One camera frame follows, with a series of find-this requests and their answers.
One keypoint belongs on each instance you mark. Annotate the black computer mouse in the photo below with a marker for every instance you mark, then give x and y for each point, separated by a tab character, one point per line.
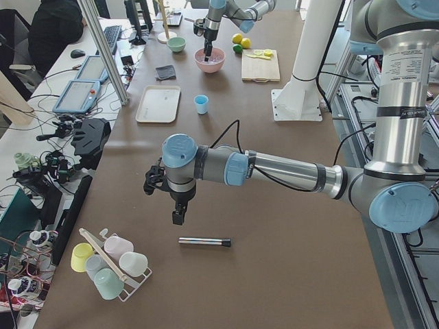
77	53

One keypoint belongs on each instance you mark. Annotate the blue teach pendant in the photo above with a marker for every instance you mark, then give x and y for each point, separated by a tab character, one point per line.
78	97
92	69

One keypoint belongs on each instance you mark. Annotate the light blue plastic cup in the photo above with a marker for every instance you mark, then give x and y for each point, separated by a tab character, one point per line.
201	104

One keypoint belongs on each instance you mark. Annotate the wooden cup tree stand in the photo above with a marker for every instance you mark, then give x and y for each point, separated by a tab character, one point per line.
164	36

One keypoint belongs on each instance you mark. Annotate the pink ice bowl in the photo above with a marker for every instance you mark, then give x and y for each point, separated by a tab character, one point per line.
215	62

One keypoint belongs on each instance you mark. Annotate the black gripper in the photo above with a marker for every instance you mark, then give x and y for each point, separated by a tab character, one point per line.
208	35
180	197

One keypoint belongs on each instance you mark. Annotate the green lime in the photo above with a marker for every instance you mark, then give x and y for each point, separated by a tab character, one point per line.
237	48

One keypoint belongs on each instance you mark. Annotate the white wire cup rack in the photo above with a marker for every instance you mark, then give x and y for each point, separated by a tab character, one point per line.
133	284

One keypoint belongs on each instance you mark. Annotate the grey plastic cup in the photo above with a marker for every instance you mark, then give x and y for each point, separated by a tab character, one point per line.
94	264

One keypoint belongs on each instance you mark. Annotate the green bowl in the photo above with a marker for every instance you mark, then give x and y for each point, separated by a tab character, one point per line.
176	44

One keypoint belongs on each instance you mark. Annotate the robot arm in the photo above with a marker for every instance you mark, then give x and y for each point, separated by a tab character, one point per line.
390	189
244	19

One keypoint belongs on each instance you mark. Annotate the grey folded cloth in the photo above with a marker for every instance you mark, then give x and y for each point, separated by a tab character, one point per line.
165	73

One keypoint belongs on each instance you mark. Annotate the cream rabbit tray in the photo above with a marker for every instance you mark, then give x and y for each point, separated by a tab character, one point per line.
158	104

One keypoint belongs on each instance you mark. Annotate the black keyboard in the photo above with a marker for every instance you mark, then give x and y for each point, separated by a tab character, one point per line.
112	34

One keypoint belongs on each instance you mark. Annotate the pink plastic cup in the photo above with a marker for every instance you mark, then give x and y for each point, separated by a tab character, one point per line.
115	246

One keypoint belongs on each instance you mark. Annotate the aluminium frame post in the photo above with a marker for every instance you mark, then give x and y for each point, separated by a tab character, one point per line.
91	16

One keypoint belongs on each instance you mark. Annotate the wooden cutting board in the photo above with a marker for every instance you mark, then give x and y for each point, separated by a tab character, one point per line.
259	68

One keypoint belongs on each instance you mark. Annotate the yellow lemon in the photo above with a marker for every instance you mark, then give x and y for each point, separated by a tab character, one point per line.
245	43
237	38

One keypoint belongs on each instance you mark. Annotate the yellow plastic cup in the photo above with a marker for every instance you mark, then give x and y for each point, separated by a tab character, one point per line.
80	253

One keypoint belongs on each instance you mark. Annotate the wooden rack handle bar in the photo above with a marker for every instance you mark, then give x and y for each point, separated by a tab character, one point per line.
97	245

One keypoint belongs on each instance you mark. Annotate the metal muddler with black tip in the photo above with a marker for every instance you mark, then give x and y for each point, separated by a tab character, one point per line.
205	241

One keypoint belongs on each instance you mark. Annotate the green plastic cup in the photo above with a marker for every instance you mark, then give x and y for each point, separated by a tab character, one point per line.
108	283

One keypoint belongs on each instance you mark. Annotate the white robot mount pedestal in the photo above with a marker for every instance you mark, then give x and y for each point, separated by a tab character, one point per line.
299	99

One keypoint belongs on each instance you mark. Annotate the seated person in black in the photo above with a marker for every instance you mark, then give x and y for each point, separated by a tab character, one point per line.
55	25

